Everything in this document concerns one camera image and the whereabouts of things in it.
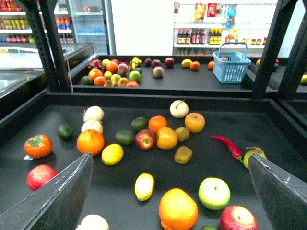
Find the black shelf post left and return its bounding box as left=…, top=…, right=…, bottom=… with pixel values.
left=15, top=0, right=71, bottom=92

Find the red apple front left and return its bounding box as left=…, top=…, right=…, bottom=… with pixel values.
left=27, top=164, right=58, bottom=191

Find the far pile green apple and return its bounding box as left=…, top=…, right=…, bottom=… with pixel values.
left=129, top=70, right=142, bottom=83

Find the glass freezer chest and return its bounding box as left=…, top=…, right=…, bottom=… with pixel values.
left=0, top=43, right=96, bottom=96

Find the far purple peach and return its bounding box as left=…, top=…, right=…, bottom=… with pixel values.
left=153, top=66, right=164, bottom=79

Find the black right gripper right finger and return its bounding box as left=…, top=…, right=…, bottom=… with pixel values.
left=248, top=154, right=307, bottom=230

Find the brown kiwi upper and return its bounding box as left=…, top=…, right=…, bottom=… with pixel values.
left=175, top=127, right=190, bottom=142

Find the green lime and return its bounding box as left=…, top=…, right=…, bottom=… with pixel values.
left=131, top=116, right=149, bottom=132
left=115, top=130, right=135, bottom=146

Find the red apple front right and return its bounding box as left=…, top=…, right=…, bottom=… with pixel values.
left=220, top=206, right=259, bottom=230

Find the black shelf post right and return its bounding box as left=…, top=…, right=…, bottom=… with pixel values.
left=251, top=0, right=307, bottom=99

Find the green apple front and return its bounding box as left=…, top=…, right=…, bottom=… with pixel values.
left=198, top=177, right=231, bottom=211

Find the pink dragon fruit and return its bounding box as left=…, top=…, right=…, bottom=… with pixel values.
left=88, top=58, right=105, bottom=71

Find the orange persimmon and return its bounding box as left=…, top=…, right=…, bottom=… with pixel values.
left=24, top=134, right=53, bottom=159

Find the green lime lower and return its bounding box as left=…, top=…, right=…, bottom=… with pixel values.
left=115, top=130, right=135, bottom=146

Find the brown kiwi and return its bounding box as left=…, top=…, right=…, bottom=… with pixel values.
left=175, top=127, right=190, bottom=142
left=174, top=146, right=193, bottom=164

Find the red chili pepper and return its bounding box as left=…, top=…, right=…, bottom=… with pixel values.
left=211, top=135, right=243, bottom=163

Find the dark green avocado left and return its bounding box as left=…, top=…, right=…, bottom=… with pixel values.
left=57, top=125, right=73, bottom=140

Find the green lime upper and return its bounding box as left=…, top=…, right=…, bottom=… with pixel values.
left=131, top=116, right=149, bottom=132

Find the black far shelf tray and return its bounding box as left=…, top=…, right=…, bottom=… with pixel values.
left=68, top=55, right=291, bottom=98

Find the dark sauce bottles row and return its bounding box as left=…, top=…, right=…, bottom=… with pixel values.
left=176, top=28, right=205, bottom=45

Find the black shelf post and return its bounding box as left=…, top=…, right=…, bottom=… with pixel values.
left=15, top=0, right=71, bottom=92
left=251, top=0, right=307, bottom=99

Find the white pear upper left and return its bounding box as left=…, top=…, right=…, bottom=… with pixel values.
left=83, top=106, right=105, bottom=122

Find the white pear with stem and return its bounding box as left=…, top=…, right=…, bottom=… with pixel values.
left=169, top=100, right=189, bottom=118

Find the brown kiwi lower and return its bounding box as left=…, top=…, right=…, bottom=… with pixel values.
left=174, top=146, right=193, bottom=164

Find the blue basket far shelf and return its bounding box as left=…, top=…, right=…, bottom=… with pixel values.
left=213, top=42, right=251, bottom=84

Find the white pear lower left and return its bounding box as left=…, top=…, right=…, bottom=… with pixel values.
left=81, top=120, right=103, bottom=134

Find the far red apple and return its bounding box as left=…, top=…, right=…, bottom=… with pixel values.
left=165, top=57, right=175, bottom=69

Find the large orange front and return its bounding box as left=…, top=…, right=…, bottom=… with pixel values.
left=158, top=188, right=199, bottom=230

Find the black front shelf tray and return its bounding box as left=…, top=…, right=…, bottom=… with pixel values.
left=0, top=93, right=307, bottom=230

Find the red apple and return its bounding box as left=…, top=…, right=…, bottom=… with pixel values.
left=220, top=206, right=259, bottom=230
left=27, top=164, right=58, bottom=191
left=135, top=129, right=156, bottom=151
left=165, top=57, right=175, bottom=69

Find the large orange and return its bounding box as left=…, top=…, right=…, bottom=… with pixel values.
left=158, top=188, right=199, bottom=230
left=77, top=129, right=105, bottom=156

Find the elongated yellow lemon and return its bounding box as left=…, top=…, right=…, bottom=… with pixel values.
left=134, top=173, right=154, bottom=201

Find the large orange left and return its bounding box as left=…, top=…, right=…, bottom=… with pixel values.
left=77, top=129, right=105, bottom=156

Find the yellow-orange fruit centre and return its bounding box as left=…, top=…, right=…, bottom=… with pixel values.
left=156, top=127, right=177, bottom=150

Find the far orange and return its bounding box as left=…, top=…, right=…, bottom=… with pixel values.
left=189, top=61, right=200, bottom=71

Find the red apple centre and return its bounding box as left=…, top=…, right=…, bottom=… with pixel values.
left=135, top=129, right=156, bottom=151

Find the small orange mandarin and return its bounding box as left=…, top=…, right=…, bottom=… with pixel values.
left=148, top=115, right=167, bottom=134

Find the pale peach bottom edge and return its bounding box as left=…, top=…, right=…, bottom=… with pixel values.
left=76, top=214, right=109, bottom=230

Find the yellow apple right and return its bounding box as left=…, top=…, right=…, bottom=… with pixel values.
left=185, top=113, right=205, bottom=133

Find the white label tag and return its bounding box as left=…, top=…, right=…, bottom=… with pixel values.
left=24, top=155, right=33, bottom=161

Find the black shelf tray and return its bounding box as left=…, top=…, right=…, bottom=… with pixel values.
left=0, top=93, right=307, bottom=230
left=68, top=55, right=291, bottom=98

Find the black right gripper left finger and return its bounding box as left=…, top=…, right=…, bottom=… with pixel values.
left=0, top=153, right=94, bottom=230

